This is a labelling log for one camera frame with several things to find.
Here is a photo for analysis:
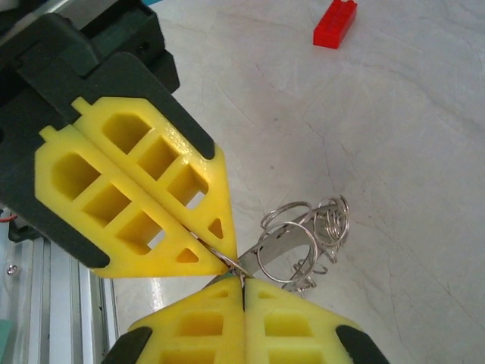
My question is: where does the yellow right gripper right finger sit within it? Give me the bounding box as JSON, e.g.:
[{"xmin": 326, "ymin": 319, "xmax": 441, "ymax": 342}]
[{"xmin": 245, "ymin": 280, "xmax": 390, "ymax": 364}]

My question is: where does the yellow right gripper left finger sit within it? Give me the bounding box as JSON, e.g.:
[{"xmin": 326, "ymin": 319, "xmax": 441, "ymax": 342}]
[{"xmin": 100, "ymin": 278, "xmax": 246, "ymax": 364}]

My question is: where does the silver chain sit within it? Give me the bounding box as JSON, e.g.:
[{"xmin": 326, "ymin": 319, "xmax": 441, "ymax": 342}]
[{"xmin": 211, "ymin": 195, "xmax": 352, "ymax": 293}]

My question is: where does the red toy brick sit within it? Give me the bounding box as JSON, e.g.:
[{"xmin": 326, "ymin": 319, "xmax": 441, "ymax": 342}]
[{"xmin": 312, "ymin": 0, "xmax": 359, "ymax": 50}]

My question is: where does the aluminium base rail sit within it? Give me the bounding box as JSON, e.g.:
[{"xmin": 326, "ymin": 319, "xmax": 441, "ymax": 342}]
[{"xmin": 0, "ymin": 227, "xmax": 126, "ymax": 364}]

